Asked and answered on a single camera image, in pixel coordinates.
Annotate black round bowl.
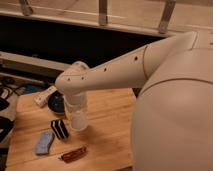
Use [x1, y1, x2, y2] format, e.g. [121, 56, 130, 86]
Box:
[48, 91, 65, 116]

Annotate black and white striped eraser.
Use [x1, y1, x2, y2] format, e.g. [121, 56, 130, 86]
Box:
[51, 119, 69, 140]

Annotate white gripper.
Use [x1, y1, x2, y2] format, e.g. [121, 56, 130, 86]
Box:
[64, 92, 87, 112]

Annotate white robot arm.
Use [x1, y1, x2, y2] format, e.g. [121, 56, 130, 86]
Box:
[56, 31, 213, 171]

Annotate blue grey sponge block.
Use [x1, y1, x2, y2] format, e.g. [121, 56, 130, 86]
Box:
[35, 131, 55, 155]

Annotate black cables and clutter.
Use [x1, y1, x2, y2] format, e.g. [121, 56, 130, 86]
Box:
[0, 75, 44, 171]

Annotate grey metal rail beam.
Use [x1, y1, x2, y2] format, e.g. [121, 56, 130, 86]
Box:
[0, 51, 69, 81]

